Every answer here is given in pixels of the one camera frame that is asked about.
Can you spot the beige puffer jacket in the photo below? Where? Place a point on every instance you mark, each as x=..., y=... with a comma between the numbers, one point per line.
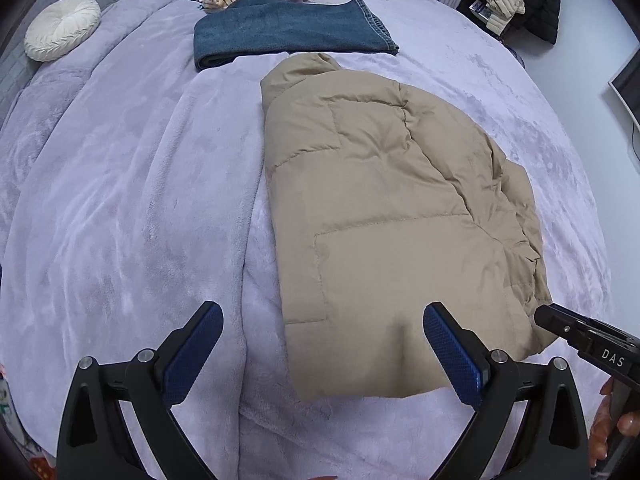
x=385, y=198

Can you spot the round white cushion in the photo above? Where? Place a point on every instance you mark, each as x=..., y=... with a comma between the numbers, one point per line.
x=60, y=28

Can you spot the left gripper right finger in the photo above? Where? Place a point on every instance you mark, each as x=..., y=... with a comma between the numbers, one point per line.
x=488, y=385

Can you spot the black monitor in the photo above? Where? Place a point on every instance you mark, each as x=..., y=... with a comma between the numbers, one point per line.
x=626, y=86

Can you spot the beige striped garment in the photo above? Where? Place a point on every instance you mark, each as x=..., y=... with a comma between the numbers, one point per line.
x=502, y=12

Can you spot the folded blue jeans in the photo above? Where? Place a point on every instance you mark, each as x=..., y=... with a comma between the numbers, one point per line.
x=258, y=27

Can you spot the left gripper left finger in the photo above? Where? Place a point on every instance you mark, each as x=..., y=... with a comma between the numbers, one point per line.
x=159, y=379

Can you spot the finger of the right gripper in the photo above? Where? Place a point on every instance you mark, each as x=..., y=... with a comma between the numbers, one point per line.
x=576, y=329

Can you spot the right hand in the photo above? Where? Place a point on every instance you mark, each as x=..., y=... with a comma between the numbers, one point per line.
x=603, y=424

